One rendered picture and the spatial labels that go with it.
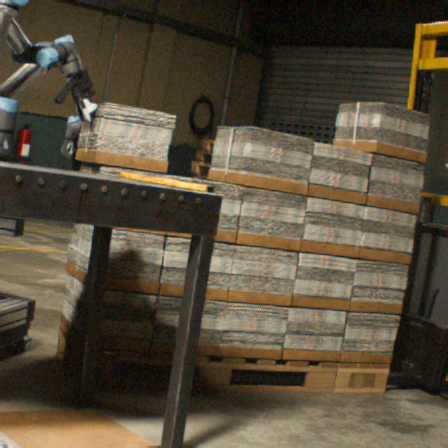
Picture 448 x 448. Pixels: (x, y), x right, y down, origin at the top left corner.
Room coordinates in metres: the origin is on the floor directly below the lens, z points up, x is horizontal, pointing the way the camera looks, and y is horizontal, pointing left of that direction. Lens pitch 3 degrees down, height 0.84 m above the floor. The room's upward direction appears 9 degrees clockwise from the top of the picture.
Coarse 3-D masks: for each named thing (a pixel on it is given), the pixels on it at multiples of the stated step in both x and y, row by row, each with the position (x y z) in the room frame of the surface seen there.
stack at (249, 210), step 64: (256, 192) 3.29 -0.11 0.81; (128, 256) 3.08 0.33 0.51; (256, 256) 3.30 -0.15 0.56; (320, 256) 3.42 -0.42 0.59; (128, 320) 3.11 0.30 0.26; (256, 320) 3.32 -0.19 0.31; (320, 320) 3.44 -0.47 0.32; (128, 384) 3.11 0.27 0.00; (192, 384) 3.22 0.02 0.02; (320, 384) 3.46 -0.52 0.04
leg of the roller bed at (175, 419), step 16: (192, 240) 2.37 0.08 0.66; (208, 240) 2.36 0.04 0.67; (192, 256) 2.37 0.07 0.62; (208, 256) 2.37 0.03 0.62; (192, 272) 2.36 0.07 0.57; (208, 272) 2.37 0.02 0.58; (192, 288) 2.35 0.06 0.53; (192, 304) 2.35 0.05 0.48; (192, 320) 2.35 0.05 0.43; (192, 336) 2.36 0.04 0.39; (176, 352) 2.37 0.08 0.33; (192, 352) 2.37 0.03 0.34; (176, 368) 2.36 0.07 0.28; (192, 368) 2.37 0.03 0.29; (176, 384) 2.36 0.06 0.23; (176, 400) 2.35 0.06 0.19; (176, 416) 2.35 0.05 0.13; (176, 432) 2.35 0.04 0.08
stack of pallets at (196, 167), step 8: (208, 144) 10.09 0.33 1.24; (200, 152) 10.07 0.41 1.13; (208, 152) 9.98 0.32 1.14; (200, 160) 10.05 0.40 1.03; (208, 160) 10.14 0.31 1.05; (192, 168) 10.04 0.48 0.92; (200, 168) 10.04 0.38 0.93; (192, 176) 10.08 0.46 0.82; (200, 176) 9.99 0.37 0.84; (208, 176) 9.90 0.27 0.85
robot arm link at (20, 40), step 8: (16, 24) 2.94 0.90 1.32; (8, 32) 2.92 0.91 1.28; (16, 32) 2.94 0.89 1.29; (8, 40) 2.95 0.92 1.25; (16, 40) 2.97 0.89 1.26; (24, 40) 3.00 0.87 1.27; (16, 48) 3.00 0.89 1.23; (24, 48) 3.01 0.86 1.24; (32, 48) 3.04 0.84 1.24; (16, 56) 3.06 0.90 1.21; (24, 56) 3.04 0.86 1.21
